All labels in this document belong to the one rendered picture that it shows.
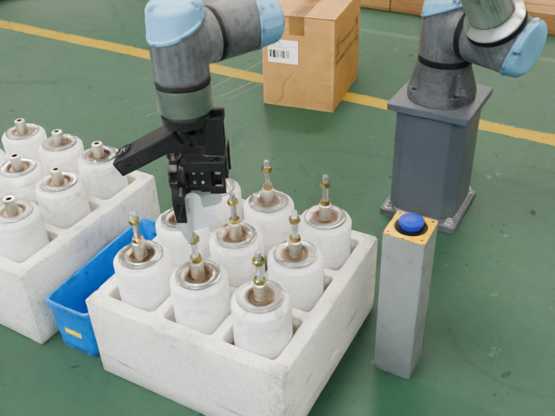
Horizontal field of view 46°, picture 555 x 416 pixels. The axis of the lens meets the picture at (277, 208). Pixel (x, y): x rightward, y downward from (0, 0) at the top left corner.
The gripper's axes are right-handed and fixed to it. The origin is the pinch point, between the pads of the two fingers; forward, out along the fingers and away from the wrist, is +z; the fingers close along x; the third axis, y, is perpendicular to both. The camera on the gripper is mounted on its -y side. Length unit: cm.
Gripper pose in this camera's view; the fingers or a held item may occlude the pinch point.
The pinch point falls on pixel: (187, 228)
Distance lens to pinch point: 103.7
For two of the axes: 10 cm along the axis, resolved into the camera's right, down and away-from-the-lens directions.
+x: 0.4, -5.7, 8.2
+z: 0.3, 8.2, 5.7
